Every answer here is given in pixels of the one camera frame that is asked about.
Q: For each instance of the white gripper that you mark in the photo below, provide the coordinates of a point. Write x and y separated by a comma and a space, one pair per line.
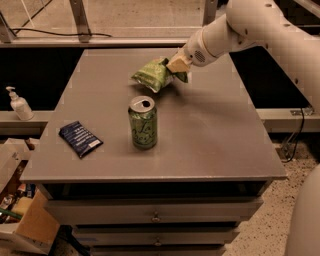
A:
196, 52

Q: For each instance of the green jalapeno chip bag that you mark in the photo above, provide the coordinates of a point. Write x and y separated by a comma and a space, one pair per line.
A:
155, 75

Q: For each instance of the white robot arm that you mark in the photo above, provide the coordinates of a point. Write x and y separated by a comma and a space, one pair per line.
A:
260, 22

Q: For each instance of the green La Croix can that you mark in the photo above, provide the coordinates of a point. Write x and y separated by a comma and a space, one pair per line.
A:
142, 113

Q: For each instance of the dark blue snack packet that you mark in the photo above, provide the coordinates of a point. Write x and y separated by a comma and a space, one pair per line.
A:
80, 139

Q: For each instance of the white pump sanitizer bottle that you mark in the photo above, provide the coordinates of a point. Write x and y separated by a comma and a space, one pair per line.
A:
19, 105

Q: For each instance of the cardboard box with items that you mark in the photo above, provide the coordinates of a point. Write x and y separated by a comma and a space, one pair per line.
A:
25, 224

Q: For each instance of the metal railing frame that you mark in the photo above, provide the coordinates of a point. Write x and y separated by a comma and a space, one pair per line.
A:
103, 23

